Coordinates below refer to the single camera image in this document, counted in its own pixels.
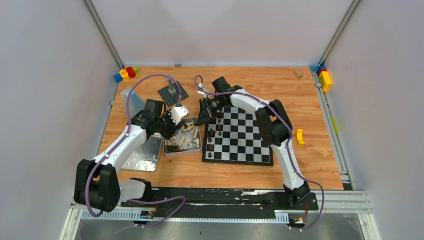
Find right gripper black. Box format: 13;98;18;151
198;95;229;126

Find folding chess board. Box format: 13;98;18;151
202;106;274;166

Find silver tin lid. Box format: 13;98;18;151
122;134;163;172

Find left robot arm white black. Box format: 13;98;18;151
73;99;189;217

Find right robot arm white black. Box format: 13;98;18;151
194;77;311;209

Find pink tin box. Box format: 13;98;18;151
163;117;202;158

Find grey lego baseplate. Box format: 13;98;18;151
157;74;189;108

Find coloured toy blocks cluster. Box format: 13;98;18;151
113;66;140;83

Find yellow plastic block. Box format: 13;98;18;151
296;128;305;146

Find small wooden block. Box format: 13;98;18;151
293;70;303;79

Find stacked coloured bricks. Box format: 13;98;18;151
309;64;333;92

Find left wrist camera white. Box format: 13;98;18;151
170;105;190;125

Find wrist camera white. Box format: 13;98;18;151
170;105;190;125
197;87;208;98

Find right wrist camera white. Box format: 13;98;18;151
197;87;208;98

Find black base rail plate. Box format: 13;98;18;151
120;186;319;220

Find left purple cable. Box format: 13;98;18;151
84;73;187;229

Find aluminium frame rail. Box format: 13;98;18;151
61;187;381;240

